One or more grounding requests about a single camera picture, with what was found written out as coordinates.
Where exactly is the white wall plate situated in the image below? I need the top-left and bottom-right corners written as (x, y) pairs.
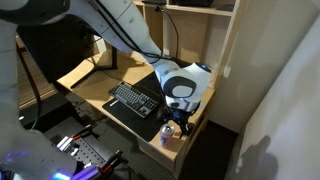
top-left (223, 65), bottom-right (232, 79)

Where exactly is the grey and black keyboard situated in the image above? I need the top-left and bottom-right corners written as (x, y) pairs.
top-left (108, 81), bottom-right (160, 119)

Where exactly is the pink soda can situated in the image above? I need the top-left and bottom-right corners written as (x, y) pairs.
top-left (159, 123), bottom-right (175, 149)

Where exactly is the black computer mouse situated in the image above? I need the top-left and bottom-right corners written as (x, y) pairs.
top-left (155, 107), bottom-right (169, 122)

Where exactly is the black desk mat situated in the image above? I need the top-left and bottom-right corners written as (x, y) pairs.
top-left (102, 71), bottom-right (174, 143)

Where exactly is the perforated metal breadboard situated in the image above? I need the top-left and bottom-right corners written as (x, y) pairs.
top-left (44, 116), bottom-right (118, 171)

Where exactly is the red handled clamp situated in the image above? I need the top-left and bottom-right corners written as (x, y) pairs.
top-left (99, 149), bottom-right (125, 172)
top-left (70, 124), bottom-right (95, 142)

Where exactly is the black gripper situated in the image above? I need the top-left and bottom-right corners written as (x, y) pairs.
top-left (163, 105), bottom-right (198, 138)

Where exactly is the black angular monitor stand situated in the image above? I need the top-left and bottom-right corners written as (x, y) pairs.
top-left (69, 46), bottom-right (118, 90)

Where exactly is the black box device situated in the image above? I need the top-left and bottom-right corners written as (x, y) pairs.
top-left (173, 0), bottom-right (214, 8)

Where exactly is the black curved computer monitor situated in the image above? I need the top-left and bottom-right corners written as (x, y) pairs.
top-left (16, 14), bottom-right (101, 84)

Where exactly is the light wooden shelf unit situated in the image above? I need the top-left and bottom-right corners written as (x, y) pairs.
top-left (133, 0), bottom-right (241, 89)

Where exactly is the thick black hanging cable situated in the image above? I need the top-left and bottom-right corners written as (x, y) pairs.
top-left (16, 46), bottom-right (43, 131)

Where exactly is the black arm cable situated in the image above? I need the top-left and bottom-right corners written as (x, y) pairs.
top-left (95, 0), bottom-right (174, 65)

